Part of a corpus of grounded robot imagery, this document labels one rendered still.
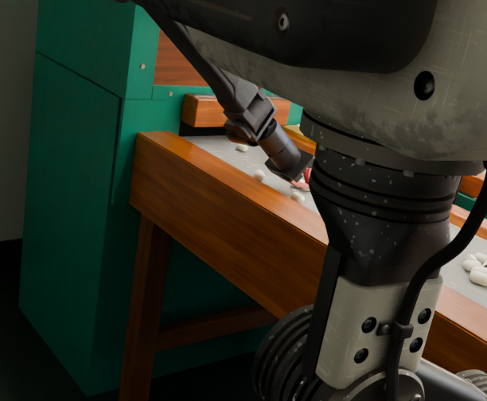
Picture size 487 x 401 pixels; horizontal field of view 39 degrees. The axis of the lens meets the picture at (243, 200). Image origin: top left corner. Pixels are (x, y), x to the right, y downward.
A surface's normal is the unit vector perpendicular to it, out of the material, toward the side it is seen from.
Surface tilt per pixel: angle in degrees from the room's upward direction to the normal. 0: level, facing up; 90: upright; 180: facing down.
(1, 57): 90
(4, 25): 90
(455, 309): 0
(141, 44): 90
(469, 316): 0
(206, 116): 90
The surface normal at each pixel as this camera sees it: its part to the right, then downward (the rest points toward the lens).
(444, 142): -0.39, 0.76
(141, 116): 0.59, 0.36
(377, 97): -0.86, 0.04
